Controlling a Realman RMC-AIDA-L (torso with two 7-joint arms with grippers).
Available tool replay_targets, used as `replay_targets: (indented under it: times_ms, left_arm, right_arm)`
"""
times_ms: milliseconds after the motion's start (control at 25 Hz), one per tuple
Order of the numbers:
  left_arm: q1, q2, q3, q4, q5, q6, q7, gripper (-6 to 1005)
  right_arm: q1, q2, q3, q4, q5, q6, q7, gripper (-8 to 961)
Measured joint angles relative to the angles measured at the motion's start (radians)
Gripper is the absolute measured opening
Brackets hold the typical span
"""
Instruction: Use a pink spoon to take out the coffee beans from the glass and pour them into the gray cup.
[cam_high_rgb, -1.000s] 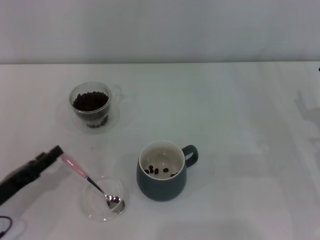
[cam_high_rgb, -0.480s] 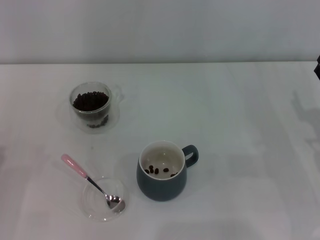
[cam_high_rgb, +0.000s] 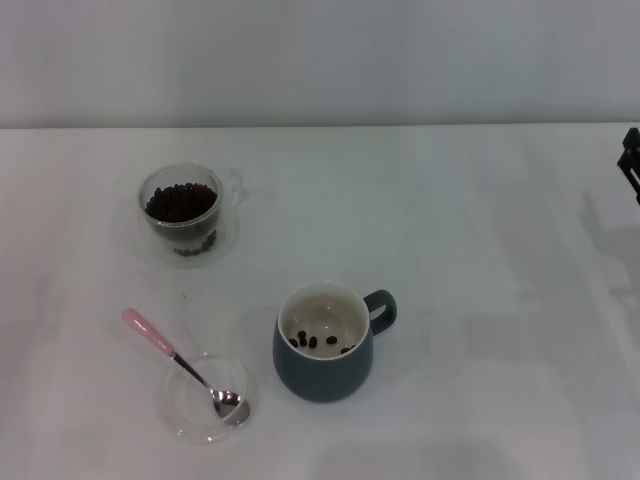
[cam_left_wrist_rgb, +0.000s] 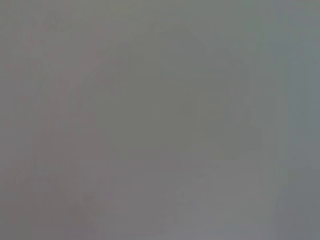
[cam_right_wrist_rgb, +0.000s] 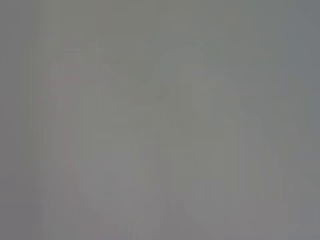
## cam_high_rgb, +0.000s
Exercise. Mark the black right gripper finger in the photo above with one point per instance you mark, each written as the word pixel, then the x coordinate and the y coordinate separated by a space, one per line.
pixel 632 157

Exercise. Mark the dark teal ceramic mug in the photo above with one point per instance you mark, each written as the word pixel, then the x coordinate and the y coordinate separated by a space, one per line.
pixel 320 375

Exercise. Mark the pile of dark coffee beans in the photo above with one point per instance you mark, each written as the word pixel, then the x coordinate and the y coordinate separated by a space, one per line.
pixel 182 202

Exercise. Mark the clear glass saucer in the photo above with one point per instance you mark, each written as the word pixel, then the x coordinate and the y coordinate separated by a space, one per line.
pixel 229 245

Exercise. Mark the small clear glass dish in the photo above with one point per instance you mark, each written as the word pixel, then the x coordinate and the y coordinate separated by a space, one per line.
pixel 192 415

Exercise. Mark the clear double-wall glass cup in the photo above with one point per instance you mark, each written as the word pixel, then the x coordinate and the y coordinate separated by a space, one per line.
pixel 227 190

